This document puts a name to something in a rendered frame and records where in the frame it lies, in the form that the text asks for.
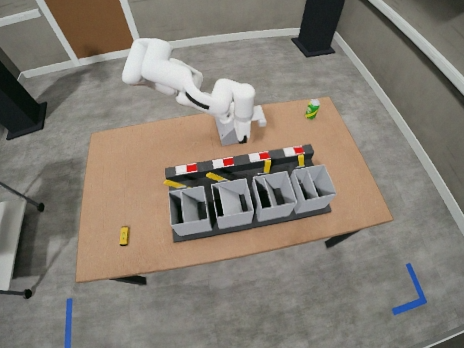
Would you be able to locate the green and yellow drink can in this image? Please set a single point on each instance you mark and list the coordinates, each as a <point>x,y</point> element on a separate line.
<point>312,109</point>

